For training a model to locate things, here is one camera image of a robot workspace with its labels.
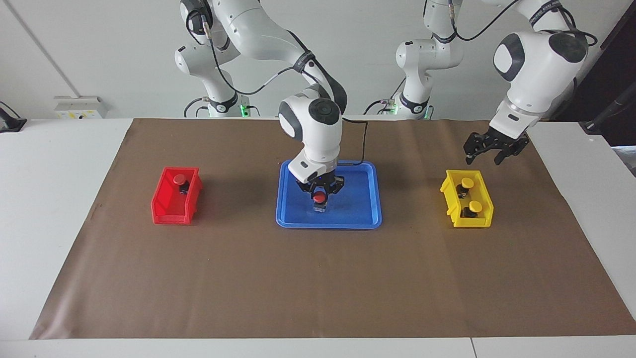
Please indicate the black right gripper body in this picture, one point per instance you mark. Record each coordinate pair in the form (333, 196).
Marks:
(320, 183)

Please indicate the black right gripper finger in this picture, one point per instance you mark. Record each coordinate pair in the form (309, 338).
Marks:
(335, 190)
(306, 193)

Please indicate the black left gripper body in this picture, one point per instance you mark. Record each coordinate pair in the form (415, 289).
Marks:
(504, 140)

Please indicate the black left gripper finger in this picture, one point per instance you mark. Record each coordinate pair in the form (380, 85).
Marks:
(477, 141)
(512, 150)

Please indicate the red push button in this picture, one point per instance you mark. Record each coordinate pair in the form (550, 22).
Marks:
(319, 198)
(179, 178)

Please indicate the yellow push button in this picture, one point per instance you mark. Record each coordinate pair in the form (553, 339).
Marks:
(466, 183)
(475, 206)

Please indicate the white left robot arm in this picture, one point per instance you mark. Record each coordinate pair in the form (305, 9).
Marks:
(536, 64)

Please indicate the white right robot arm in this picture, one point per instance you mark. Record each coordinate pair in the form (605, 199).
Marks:
(318, 134)

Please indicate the blue plastic tray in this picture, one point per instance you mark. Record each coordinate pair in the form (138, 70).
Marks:
(357, 209)

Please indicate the yellow plastic bin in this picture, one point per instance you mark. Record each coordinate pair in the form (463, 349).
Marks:
(484, 219)

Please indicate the brown paper table mat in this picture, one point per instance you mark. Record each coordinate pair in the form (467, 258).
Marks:
(318, 278)

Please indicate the black backdrop panel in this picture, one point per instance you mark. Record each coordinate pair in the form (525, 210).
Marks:
(616, 69)

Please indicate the red plastic bin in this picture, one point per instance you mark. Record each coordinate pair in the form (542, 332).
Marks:
(164, 214)

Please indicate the white box with yellow label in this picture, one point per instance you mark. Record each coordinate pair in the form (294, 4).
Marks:
(79, 107)

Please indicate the black clamp at table edge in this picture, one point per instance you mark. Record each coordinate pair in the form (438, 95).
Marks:
(10, 122)

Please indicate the black camera stand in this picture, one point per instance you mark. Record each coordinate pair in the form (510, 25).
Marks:
(608, 112)

